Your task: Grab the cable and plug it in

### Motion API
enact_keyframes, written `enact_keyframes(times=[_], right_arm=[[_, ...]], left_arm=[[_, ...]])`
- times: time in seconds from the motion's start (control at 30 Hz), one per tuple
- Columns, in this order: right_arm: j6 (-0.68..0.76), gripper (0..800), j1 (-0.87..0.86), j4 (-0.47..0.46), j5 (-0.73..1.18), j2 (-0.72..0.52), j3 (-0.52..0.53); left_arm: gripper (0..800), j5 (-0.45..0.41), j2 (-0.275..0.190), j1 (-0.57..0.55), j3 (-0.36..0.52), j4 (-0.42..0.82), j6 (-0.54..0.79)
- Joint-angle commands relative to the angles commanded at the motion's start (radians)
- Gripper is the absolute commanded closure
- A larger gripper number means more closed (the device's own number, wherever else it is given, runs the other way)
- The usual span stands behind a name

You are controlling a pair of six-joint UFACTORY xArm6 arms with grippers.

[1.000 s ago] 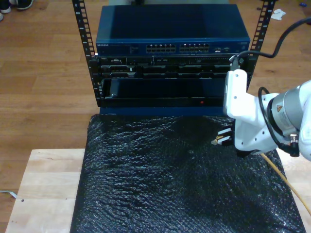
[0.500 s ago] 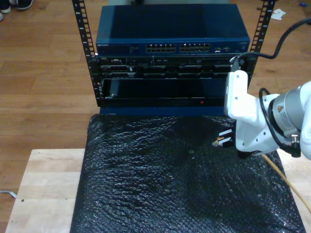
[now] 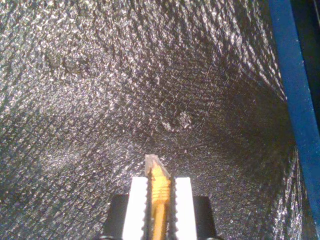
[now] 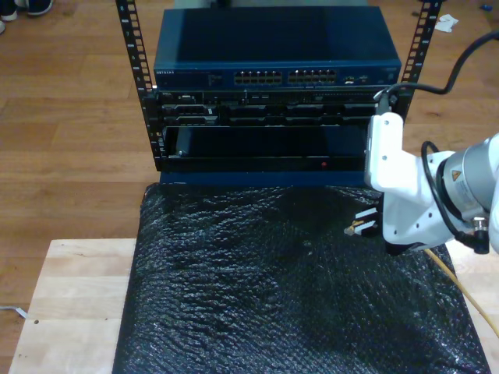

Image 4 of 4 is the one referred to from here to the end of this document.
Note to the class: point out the white grey sneaker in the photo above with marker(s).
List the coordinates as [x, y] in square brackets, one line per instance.
[2, 27]

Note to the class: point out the black bubble wrap mat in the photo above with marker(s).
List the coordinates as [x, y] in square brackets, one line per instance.
[234, 304]

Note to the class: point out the white crumpled paper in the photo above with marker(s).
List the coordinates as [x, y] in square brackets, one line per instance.
[446, 24]

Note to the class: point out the small blue object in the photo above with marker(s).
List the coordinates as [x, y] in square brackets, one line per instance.
[486, 7]

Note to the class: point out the black metal rack frame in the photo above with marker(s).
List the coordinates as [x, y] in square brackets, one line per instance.
[129, 46]

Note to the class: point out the black shoe white sole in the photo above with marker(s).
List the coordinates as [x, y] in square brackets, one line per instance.
[39, 8]
[8, 15]

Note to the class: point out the black rack server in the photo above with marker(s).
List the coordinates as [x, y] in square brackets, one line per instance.
[273, 113]

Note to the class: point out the blue network switch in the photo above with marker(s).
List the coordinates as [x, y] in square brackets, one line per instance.
[273, 39]

